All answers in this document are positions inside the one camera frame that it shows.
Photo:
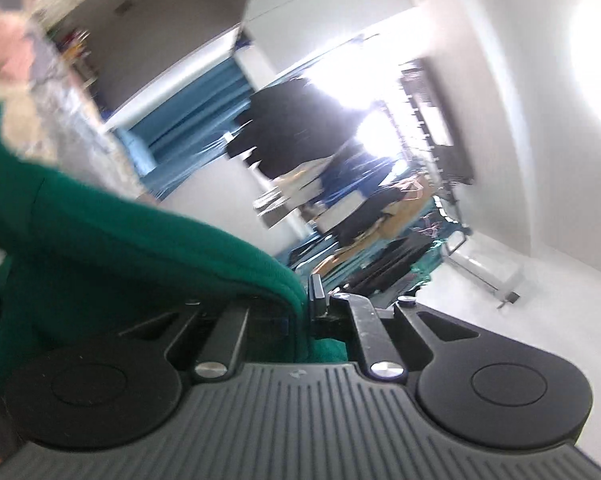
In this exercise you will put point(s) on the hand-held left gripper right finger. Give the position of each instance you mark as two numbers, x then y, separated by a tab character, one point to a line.
361	321

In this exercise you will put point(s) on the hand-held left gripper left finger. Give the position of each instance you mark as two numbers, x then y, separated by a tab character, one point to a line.
230	331

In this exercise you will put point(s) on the green sweater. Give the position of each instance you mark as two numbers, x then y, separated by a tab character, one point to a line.
130	260

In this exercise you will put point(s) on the metal clothes drying rack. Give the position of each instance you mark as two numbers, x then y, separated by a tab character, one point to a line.
433	120

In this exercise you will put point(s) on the dark grey hanging garment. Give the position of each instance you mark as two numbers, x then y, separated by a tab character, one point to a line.
375	265

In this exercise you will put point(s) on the navy hanging garment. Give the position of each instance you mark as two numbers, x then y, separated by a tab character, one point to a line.
360	215

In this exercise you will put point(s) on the beige hanging garment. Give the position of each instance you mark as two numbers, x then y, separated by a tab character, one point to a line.
405	210

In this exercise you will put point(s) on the white air conditioner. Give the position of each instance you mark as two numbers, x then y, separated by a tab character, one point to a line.
485	270

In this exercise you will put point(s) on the blue white hanging shirt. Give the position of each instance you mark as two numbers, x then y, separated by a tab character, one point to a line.
355	177

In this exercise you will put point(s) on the black hanging jacket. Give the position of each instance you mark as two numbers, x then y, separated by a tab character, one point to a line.
290	125

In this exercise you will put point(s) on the blue curtain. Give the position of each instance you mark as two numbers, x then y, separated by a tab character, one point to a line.
190	115

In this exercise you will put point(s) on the bed with patchwork quilt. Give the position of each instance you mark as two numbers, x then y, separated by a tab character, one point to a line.
88	125

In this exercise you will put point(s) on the group of small bottles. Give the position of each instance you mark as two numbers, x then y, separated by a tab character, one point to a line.
73	42

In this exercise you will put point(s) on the round ceiling light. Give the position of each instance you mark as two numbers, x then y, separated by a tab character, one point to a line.
597	50

